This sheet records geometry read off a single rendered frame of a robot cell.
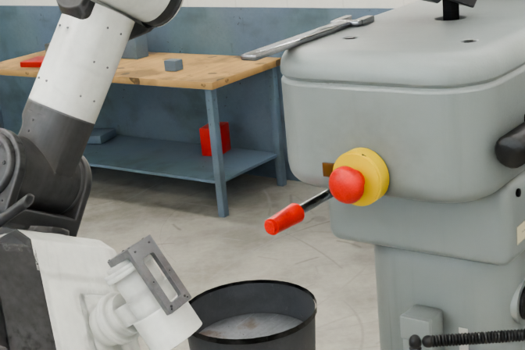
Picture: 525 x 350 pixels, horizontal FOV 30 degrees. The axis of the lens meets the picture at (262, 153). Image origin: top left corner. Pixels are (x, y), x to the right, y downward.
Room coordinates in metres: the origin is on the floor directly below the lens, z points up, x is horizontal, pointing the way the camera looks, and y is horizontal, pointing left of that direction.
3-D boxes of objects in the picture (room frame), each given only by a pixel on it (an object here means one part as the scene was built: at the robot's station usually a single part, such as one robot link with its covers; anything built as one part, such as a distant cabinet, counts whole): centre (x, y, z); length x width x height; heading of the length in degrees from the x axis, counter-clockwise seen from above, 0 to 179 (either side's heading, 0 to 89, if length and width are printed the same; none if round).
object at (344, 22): (1.11, -0.07, 1.89); 0.24 x 0.04 x 0.01; 144
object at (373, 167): (0.99, -0.10, 1.76); 0.06 x 0.02 x 0.06; 53
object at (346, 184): (0.97, -0.09, 1.76); 0.04 x 0.03 x 0.04; 53
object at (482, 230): (1.20, -0.27, 1.68); 0.34 x 0.24 x 0.10; 143
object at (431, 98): (1.18, -0.25, 1.81); 0.47 x 0.26 x 0.16; 143
